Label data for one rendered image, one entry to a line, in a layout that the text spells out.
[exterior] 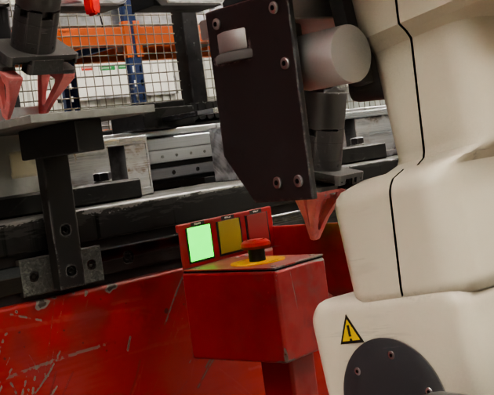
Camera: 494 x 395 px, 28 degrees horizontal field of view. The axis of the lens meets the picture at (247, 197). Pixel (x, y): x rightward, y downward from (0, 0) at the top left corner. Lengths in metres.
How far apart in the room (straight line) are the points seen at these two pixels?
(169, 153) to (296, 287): 0.74
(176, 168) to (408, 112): 1.20
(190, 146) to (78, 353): 0.70
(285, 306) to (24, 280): 0.34
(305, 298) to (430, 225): 0.57
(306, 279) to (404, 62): 0.55
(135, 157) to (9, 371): 0.42
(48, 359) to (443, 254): 0.75
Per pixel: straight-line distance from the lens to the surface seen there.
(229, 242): 1.37
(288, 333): 1.22
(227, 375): 1.51
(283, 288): 1.21
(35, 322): 1.32
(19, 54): 1.28
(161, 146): 1.90
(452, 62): 0.73
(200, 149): 1.96
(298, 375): 1.33
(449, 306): 0.70
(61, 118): 1.20
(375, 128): 1.94
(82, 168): 1.50
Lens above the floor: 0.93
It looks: 3 degrees down
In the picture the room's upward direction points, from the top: 7 degrees counter-clockwise
